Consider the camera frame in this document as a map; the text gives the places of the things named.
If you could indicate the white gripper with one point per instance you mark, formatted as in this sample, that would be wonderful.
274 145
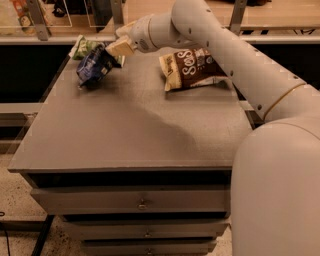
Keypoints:
140 34

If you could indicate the blue chip bag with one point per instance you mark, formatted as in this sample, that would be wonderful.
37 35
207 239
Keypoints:
96 65

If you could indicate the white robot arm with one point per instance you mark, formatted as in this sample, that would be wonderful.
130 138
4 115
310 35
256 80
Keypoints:
275 186

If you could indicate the green jalapeno chip bag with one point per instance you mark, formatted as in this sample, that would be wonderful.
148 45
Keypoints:
83 46

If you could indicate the brown and cream chip bag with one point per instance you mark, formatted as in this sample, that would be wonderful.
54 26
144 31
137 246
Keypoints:
190 68

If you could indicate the wooden counter with railing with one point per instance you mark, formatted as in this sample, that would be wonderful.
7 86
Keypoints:
275 15

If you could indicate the grey drawer cabinet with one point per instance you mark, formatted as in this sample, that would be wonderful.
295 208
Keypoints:
130 132

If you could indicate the top drawer with knob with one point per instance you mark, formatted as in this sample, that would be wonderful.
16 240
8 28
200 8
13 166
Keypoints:
108 200

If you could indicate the drawer with knob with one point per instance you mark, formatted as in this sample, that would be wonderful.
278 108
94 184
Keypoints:
108 200
145 229
148 247

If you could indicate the middle drawer with knob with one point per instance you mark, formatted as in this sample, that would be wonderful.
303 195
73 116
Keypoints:
145 229

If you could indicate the black bar on floor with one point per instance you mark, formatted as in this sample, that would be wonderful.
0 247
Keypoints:
41 227

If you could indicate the bottom drawer with knob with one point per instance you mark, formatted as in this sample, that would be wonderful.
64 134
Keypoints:
148 247

